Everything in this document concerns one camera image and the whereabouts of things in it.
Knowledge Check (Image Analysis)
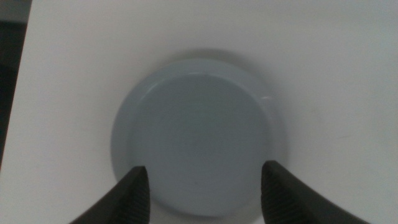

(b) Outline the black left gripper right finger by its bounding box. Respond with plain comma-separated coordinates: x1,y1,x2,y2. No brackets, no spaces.
260,160,371,224

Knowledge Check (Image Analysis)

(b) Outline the grey shallow bowl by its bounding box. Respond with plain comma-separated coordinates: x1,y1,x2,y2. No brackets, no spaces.
110,57,285,218

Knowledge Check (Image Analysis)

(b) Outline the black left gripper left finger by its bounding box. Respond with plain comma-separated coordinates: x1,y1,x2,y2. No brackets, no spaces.
70,166,151,224

